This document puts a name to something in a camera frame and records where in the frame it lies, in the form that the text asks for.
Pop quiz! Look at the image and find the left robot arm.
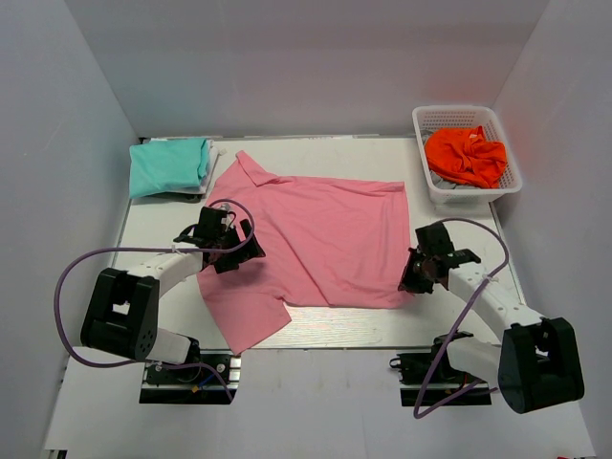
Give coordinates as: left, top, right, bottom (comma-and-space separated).
80, 200, 265, 382

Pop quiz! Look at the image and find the pink t-shirt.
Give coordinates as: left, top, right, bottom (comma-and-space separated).
197, 151, 410, 354

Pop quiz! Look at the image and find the white folded cloth under teal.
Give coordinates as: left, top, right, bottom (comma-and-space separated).
178, 143, 226, 196

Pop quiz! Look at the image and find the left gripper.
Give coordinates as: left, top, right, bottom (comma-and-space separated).
213, 219, 264, 273

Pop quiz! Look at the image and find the white plastic basket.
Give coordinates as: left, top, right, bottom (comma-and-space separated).
412, 105, 522, 205

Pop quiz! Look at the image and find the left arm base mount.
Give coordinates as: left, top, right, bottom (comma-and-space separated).
139, 350, 241, 405

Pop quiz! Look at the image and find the orange t-shirt in basket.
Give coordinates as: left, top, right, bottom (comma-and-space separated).
424, 126, 508, 189

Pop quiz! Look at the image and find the folded teal t-shirt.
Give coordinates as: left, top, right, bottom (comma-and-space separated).
129, 138, 209, 199

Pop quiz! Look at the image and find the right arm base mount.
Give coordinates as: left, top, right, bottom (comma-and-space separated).
389, 351, 498, 407

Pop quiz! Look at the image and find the grey cloth in basket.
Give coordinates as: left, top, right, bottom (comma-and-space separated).
428, 169, 482, 195

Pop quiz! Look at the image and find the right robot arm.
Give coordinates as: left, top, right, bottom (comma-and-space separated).
397, 219, 585, 419

